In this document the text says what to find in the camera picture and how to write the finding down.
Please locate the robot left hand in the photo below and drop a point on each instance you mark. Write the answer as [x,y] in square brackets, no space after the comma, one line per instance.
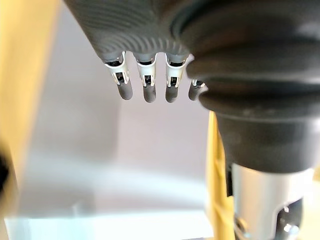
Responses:
[225,75]

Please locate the yellow shelf frame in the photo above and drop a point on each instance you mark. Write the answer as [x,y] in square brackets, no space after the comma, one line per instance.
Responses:
[17,75]

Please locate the yellow shelf upright post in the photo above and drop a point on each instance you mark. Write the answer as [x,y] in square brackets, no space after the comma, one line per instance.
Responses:
[216,190]

